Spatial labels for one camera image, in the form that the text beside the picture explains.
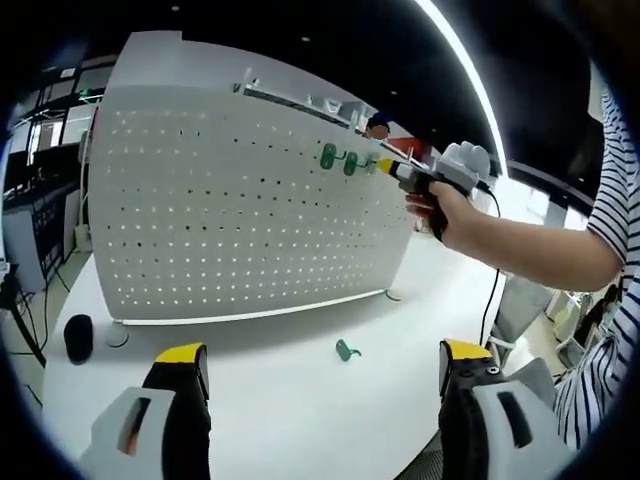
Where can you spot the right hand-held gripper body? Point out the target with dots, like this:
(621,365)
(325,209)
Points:
(465,167)

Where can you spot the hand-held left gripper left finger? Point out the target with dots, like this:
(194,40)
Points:
(165,430)

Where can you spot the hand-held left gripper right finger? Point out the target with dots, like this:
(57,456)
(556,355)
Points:
(490,430)

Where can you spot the green hook assembly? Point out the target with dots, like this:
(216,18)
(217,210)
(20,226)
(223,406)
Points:
(340,160)
(363,162)
(356,354)

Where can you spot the green mounting plate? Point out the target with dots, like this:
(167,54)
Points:
(328,157)
(351,163)
(342,350)

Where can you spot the person's right hand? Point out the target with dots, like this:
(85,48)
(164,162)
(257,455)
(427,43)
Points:
(455,215)

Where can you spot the long ceiling light strip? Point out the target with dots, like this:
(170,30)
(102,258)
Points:
(475,75)

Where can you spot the black cylinder speaker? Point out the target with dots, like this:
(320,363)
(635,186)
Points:
(79,340)

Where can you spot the white storage shelf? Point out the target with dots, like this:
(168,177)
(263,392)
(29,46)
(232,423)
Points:
(300,102)

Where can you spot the person in striped shirt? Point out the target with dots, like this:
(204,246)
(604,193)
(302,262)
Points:
(615,200)

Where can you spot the white perforated pegboard panel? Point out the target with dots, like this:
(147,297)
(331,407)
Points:
(225,225)

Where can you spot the grey cabinet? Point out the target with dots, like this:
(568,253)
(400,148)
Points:
(30,240)

